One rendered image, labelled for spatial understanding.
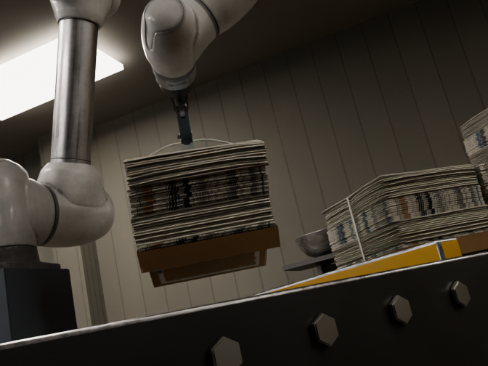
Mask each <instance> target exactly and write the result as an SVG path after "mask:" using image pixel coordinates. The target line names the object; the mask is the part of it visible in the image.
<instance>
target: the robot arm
mask: <svg viewBox="0 0 488 366"><path fill-rule="evenodd" d="M257 1H258V0H151V1H150V2H149V3H148V4H147V6H146V7H145V10H144V12H143V15H142V21H141V36H142V45H143V48H144V51H145V55H146V57H147V60H148V61H149V63H150V64H151V67H152V71H153V73H154V75H155V80H156V82H157V83H158V84H159V85H160V89H161V90H162V92H163V93H164V94H166V95H168V96H170V98H171V101H172V104H173V108H174V112H176V114H177V119H178V124H179V131H180V133H179V135H178V136H177V138H178V139H180V143H181V147H182V149H187V148H192V147H194V145H193V139H192V131H191V130H190V122H189V116H188V109H189V105H188V101H187V99H188V93H190V91H191V90H192V88H193V85H194V80H195V77H196V61H197V60H198V58H199V57H200V56H201V54H202V53H203V51H204V50H205V49H206V47H207V46H208V45H209V44H210V43H211V42H212V41H213V40H214V39H215V38H216V37H217V36H219V35H220V34H221V33H223V32H225V31H227V30H228V29H230V28H231V27H232V26H233V25H234V24H236V23H237V22H238V21H239V20H240V19H242V18H243V17H244V16H245V15H246V14H247V13H248V12H249V11H250V10H251V8H252V7H253V6H254V5H255V3H256V2H257ZM50 2H51V5H52V9H53V11H54V17H55V19H56V21H57V23H58V24H59V33H58V45H57V67H56V79H55V92H54V115H53V127H52V149H51V162H50V163H47V164H46V165H45V167H43V168H42V169H41V171H40V174H39V177H38V179H37V181H35V180H34V179H30V178H29V176H28V172H27V171H26V170H25V169H24V168H23V167H22V166H21V165H19V164H18V163H15V162H13V161H11V160H8V159H3V158H0V269H2V268H34V269H61V266H60V264H55V263H46V262H42V261H40V259H39V255H38V249H37V246H41V247H48V248H66V247H74V246H80V245H86V244H88V243H91V242H94V241H95V240H98V239H100V238H101V237H103V236H104V235H106V234H107V233H108V232H109V230H110V228H111V227H112V225H113V221H114V217H115V209H114V205H113V202H112V200H111V198H110V196H109V195H108V194H107V193H106V192H105V191H104V187H103V185H102V180H101V176H100V173H99V172H98V170H96V168H95V167H94V166H92V165H91V154H92V129H93V115H94V90H95V76H96V63H97V37H98V30H100V29H101V27H102V26H103V25H104V23H105V20H106V19H108V18H109V17H112V16H113V15H114V14H115V13H116V12H117V11H118V8H119V6H120V4H121V0H50ZM184 98H185V99H184ZM174 100H175V103H174ZM185 103H186V105H184V104H185ZM175 104H176V105H178V107H176V106H175Z"/></svg>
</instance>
